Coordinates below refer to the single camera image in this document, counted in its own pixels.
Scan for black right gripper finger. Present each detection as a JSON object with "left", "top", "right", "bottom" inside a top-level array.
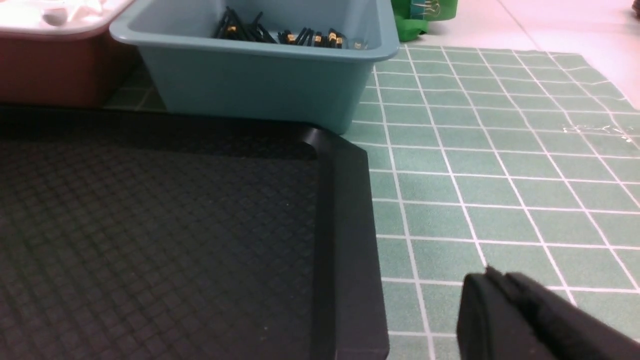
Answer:
[{"left": 455, "top": 266, "right": 640, "bottom": 360}]

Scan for green checkered table mat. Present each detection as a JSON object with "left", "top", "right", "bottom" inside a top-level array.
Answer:
[{"left": 105, "top": 44, "right": 640, "bottom": 360}]

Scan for green backdrop cloth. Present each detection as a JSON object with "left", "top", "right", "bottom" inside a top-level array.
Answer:
[{"left": 391, "top": 0, "right": 458, "bottom": 43}]

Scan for metal binder clip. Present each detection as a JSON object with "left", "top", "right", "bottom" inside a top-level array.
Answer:
[{"left": 409, "top": 0, "right": 441, "bottom": 19}]

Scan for teal plastic bin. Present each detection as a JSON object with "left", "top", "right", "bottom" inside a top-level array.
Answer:
[{"left": 109, "top": 0, "right": 400, "bottom": 134}]

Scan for black serving tray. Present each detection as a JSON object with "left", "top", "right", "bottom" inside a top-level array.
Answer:
[{"left": 0, "top": 105, "right": 390, "bottom": 360}]

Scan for black chopsticks in bin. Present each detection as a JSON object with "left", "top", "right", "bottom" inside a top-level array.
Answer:
[{"left": 209, "top": 6, "right": 350, "bottom": 49}]

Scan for white spoon bin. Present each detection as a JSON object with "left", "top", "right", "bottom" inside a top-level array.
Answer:
[{"left": 0, "top": 0, "right": 140, "bottom": 109}]

